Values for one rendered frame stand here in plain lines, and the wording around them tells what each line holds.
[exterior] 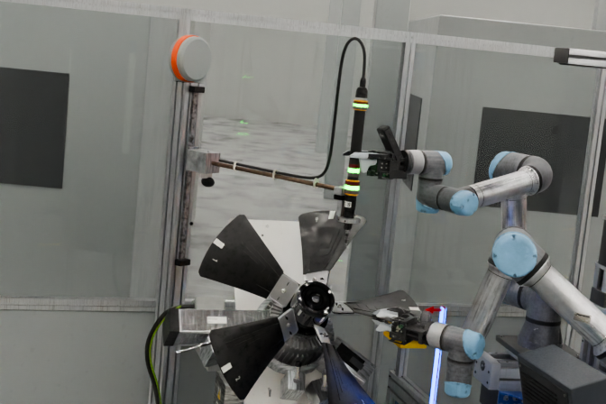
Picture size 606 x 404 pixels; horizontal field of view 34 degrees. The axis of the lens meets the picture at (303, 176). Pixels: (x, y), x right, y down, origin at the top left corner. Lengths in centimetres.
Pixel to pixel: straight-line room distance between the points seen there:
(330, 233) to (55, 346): 112
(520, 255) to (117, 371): 163
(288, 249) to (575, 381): 123
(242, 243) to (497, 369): 96
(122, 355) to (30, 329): 34
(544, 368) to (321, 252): 87
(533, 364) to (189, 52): 154
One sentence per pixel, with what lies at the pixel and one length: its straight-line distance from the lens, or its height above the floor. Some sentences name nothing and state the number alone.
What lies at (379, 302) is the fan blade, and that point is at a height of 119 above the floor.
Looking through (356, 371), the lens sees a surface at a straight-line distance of 309.
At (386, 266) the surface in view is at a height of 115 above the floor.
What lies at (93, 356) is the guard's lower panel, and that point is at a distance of 368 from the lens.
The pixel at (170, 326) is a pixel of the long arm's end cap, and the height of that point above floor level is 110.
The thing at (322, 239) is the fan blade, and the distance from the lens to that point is 313.
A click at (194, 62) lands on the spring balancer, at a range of 338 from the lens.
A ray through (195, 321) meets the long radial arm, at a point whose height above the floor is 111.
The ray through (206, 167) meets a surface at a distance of 332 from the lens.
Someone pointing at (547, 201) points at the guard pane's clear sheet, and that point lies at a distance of 412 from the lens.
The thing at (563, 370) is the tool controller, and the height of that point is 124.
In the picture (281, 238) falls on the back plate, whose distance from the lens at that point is 336.
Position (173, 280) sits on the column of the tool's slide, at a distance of 349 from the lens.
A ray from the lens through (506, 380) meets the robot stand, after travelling 341.
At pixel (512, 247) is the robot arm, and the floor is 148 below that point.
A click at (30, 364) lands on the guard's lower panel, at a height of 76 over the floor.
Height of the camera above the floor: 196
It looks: 7 degrees down
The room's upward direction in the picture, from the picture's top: 6 degrees clockwise
